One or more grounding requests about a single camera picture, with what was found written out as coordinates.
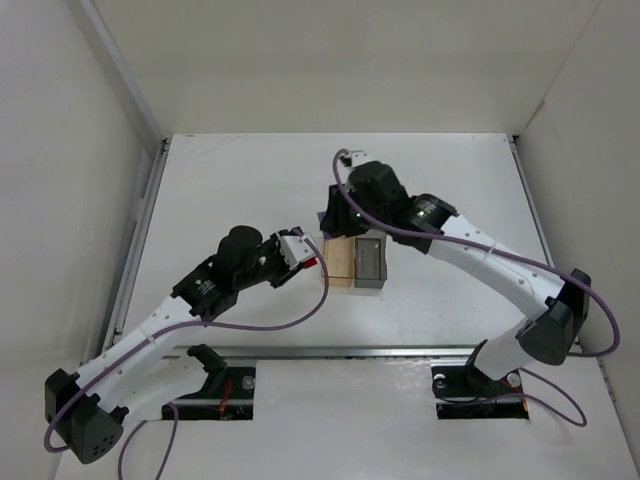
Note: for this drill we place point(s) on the wooden tray container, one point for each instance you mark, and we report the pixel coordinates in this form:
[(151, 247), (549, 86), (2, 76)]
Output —
[(339, 256)]

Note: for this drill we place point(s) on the aluminium rail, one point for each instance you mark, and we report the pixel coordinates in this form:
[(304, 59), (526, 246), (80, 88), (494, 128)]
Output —
[(340, 352), (125, 277), (530, 201)]

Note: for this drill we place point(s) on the aluminium rail front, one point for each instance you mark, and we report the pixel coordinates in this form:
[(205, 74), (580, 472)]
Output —
[(340, 352)]

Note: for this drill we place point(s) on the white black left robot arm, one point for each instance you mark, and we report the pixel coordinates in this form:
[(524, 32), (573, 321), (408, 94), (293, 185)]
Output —
[(88, 410)]

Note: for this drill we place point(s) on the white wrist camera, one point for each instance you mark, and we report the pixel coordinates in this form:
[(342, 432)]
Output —
[(347, 158), (296, 247)]

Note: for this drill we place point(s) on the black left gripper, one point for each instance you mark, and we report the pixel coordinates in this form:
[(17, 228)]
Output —
[(279, 270)]

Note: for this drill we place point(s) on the aluminium rail right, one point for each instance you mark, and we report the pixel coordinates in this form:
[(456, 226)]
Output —
[(530, 201)]

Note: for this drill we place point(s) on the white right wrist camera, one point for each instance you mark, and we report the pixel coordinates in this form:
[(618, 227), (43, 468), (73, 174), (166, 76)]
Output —
[(347, 158)]

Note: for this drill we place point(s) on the aluminium rail left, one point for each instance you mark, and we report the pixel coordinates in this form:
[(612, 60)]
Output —
[(125, 277)]

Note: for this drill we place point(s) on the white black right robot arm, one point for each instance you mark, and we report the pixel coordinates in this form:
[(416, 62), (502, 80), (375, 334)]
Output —
[(554, 310)]

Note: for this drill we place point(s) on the grey plastic container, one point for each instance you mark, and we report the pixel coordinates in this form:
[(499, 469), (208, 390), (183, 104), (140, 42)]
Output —
[(370, 263)]

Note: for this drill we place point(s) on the red lego brick assembly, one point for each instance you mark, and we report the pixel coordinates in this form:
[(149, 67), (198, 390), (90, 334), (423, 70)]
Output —
[(311, 265)]

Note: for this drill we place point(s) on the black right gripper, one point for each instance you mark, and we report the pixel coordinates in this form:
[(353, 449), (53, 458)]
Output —
[(334, 220)]

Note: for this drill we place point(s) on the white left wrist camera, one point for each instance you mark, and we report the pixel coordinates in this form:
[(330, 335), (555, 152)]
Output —
[(296, 247)]

